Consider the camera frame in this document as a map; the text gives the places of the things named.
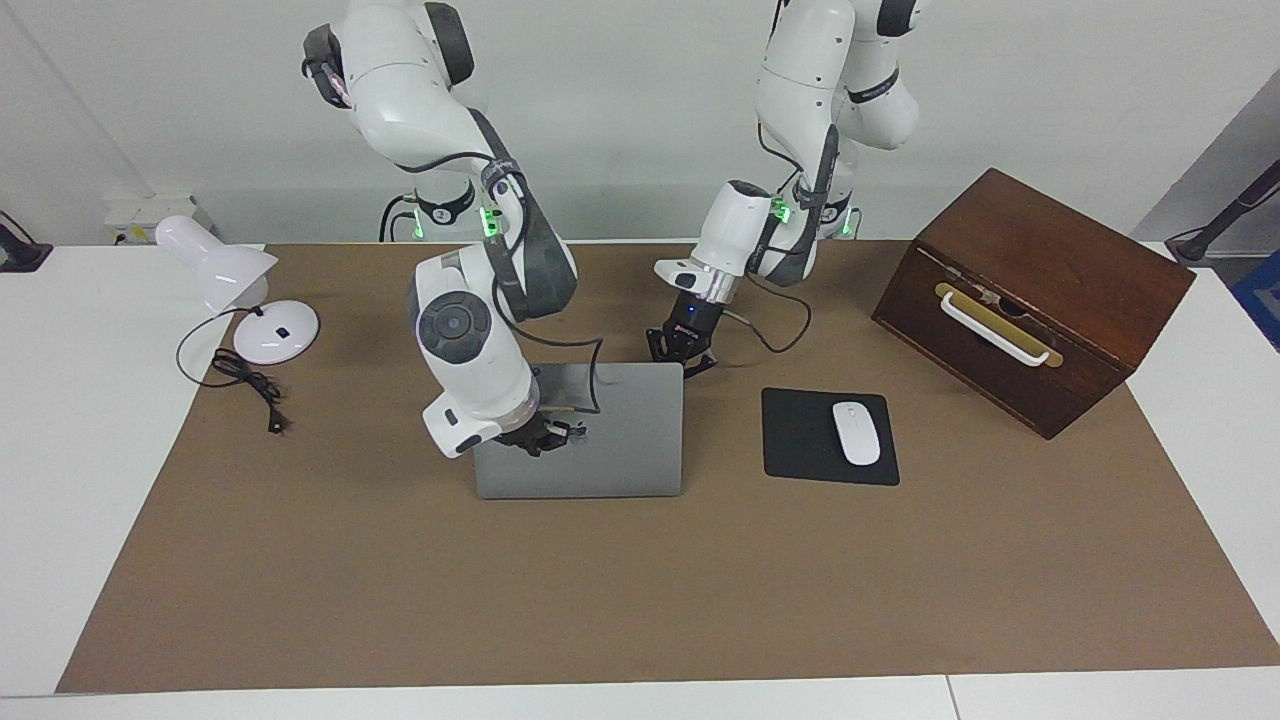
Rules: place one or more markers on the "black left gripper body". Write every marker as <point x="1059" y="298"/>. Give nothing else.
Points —
<point x="692" y="318"/>

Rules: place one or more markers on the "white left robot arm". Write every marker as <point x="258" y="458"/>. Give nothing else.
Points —
<point x="735" y="230"/>

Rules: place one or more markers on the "brown table mat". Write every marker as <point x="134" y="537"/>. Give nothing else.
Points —
<point x="600" y="600"/>

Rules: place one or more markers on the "black tripod stand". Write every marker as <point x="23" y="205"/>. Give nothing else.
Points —
<point x="1200" y="245"/>

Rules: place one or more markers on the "white computer mouse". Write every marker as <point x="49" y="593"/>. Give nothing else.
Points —
<point x="856" y="435"/>

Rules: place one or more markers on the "black stand foot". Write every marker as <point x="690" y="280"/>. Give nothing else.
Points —
<point x="20" y="255"/>

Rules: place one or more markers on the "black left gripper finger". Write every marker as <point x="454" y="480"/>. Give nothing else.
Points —
<point x="700" y="362"/>
<point x="662" y="345"/>

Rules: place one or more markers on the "dark brown wooden box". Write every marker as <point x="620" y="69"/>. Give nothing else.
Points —
<point x="1060" y="270"/>

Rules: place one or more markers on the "grey aluminium laptop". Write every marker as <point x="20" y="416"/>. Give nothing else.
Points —
<point x="620" y="450"/>

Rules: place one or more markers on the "white wall power strip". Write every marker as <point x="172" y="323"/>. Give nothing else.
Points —
<point x="150" y="212"/>

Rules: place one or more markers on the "white desk lamp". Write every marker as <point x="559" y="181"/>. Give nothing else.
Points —
<point x="215" y="260"/>

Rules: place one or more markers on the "blue object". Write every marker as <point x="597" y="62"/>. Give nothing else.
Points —
<point x="1262" y="300"/>

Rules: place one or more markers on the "black mouse pad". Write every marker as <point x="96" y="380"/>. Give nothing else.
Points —
<point x="800" y="440"/>

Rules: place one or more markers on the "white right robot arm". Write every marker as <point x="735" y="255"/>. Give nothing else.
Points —
<point x="470" y="350"/>

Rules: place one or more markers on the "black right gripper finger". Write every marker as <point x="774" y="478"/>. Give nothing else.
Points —
<point x="550" y="447"/>
<point x="568" y="430"/>

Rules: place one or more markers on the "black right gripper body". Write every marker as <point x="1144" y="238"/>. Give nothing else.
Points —
<point x="522" y="435"/>

